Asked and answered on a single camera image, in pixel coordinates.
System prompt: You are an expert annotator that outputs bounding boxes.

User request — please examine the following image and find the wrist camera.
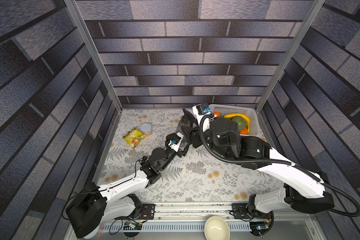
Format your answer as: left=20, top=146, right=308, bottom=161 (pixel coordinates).
left=192, top=103, right=215, bottom=124
left=166, top=132, right=184, bottom=152

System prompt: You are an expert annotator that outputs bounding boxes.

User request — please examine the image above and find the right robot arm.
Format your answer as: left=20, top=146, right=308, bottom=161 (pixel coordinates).
left=185, top=104, right=335, bottom=218

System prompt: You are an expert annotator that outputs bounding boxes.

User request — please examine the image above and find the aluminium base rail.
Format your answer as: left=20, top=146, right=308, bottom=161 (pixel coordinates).
left=74, top=201, right=316, bottom=223

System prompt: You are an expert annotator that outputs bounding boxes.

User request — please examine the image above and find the black corrugated cable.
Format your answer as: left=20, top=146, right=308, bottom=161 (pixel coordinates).
left=199, top=114, right=360, bottom=218

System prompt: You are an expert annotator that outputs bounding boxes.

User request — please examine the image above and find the green mango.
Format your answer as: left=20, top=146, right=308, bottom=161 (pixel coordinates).
left=232, top=116, right=247, bottom=131

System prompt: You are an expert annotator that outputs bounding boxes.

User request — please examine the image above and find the pink tin can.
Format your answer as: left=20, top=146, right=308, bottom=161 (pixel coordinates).
left=140, top=123, right=153, bottom=136

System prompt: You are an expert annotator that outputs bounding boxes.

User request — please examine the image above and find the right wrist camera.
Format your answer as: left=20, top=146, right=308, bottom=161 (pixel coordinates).
left=192, top=103, right=215, bottom=124

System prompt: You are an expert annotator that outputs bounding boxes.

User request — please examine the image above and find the white plastic basket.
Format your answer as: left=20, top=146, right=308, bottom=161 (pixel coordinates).
left=209, top=104, right=263, bottom=138

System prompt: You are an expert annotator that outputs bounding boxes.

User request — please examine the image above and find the black spray nozzle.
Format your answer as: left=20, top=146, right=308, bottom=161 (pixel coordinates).
left=181, top=108, right=199, bottom=127

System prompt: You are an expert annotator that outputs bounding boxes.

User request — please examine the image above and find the yellow snack packet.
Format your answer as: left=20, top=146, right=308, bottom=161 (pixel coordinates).
left=123, top=127, right=146, bottom=149

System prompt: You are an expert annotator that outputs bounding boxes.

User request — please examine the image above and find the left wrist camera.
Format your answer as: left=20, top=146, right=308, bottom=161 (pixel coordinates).
left=166, top=132, right=184, bottom=152

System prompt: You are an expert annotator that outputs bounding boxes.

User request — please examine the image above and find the cream bowl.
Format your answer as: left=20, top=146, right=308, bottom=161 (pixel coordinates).
left=204, top=216, right=230, bottom=240

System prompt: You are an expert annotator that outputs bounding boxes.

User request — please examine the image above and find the yellow banana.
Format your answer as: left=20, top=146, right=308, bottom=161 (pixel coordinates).
left=224, top=113, right=251, bottom=135

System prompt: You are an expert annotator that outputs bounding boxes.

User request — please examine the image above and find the grey spray bottle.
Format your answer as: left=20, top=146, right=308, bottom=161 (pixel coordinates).
left=176, top=115, right=194, bottom=148

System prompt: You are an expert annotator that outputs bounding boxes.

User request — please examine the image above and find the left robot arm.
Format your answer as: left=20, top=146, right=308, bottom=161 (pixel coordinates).
left=65, top=145, right=190, bottom=239

